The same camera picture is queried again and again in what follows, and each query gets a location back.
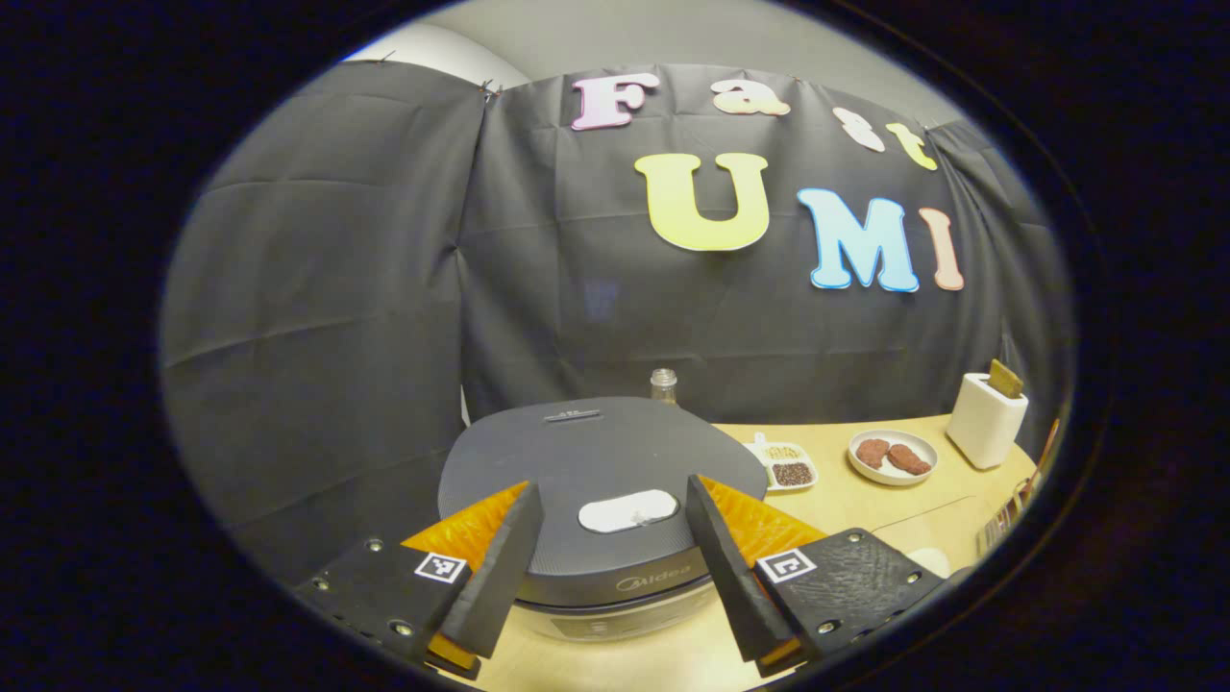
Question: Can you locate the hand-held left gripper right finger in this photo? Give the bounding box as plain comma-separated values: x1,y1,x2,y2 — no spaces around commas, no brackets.
684,474,950,679

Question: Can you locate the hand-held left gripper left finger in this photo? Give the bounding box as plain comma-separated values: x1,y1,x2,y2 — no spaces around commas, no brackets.
293,481,546,681

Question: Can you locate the grey rice cooker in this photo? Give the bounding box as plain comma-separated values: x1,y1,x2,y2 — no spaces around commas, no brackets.
437,397,770,643

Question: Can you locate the metal wire chopstick holder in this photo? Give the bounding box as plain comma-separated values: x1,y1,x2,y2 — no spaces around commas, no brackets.
975,476,1034,558

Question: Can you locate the white divided dish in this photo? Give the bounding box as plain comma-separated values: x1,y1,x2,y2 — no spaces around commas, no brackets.
745,432,820,493

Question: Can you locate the round white plate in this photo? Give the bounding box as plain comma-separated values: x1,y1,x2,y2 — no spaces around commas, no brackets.
848,429,939,487

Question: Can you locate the black backdrop cloth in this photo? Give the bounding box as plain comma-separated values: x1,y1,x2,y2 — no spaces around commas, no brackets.
159,60,1072,587

